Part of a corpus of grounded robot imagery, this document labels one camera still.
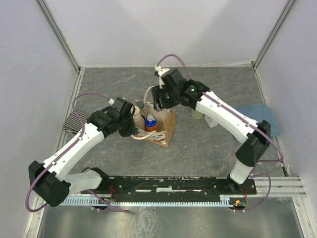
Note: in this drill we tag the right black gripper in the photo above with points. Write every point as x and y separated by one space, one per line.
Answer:
157 92

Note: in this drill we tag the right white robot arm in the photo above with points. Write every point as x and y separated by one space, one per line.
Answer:
254 136

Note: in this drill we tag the black white striped cloth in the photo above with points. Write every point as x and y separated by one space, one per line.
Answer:
73 124

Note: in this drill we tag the aluminium frame post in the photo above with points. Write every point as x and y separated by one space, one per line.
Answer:
46 12
274 32

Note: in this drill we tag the watermelon print canvas bag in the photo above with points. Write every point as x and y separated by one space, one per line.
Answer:
166 120

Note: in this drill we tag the white square bottle dark cap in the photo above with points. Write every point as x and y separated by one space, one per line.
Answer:
211 122

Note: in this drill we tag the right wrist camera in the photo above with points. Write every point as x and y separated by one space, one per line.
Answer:
172 77

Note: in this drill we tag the left aluminium frame post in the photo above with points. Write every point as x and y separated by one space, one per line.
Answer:
46 12

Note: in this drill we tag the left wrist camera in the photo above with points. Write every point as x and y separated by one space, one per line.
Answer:
121 108

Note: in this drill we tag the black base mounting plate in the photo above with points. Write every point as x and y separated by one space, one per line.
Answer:
123 185

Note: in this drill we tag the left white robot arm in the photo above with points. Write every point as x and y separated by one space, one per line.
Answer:
51 179

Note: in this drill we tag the pink beige bottle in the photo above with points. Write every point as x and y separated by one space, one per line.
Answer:
138 119

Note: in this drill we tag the right aluminium frame post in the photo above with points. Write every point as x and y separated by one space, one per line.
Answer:
274 32

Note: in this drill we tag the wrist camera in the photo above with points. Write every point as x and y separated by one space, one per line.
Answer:
172 77
121 108

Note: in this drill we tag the blue orange spray bottle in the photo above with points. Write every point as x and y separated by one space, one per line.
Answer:
151 123

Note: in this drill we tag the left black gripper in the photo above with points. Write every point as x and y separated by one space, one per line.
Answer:
132 130

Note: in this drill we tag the light blue cable duct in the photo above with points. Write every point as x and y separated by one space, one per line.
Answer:
155 199

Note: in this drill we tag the blue folded cloth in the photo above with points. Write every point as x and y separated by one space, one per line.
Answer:
260 112

